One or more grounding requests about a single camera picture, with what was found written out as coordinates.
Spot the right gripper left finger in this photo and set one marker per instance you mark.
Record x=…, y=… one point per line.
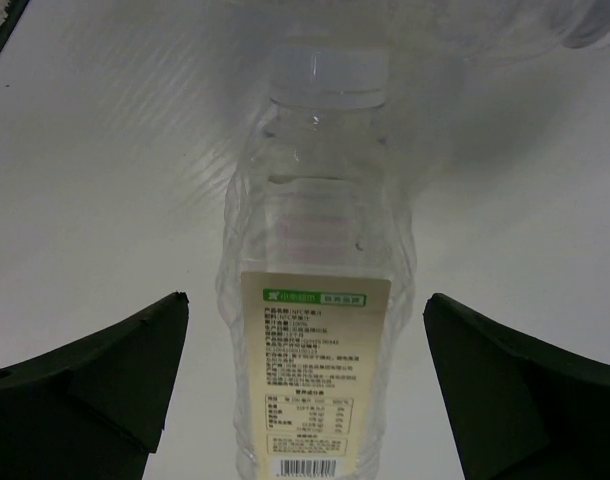
x=94, y=408

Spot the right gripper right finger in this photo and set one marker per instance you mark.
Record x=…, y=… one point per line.
x=518, y=407

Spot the clear bottle cream label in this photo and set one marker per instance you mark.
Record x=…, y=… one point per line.
x=316, y=276

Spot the clear ribbed unlabelled bottle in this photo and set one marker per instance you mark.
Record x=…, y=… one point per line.
x=492, y=32

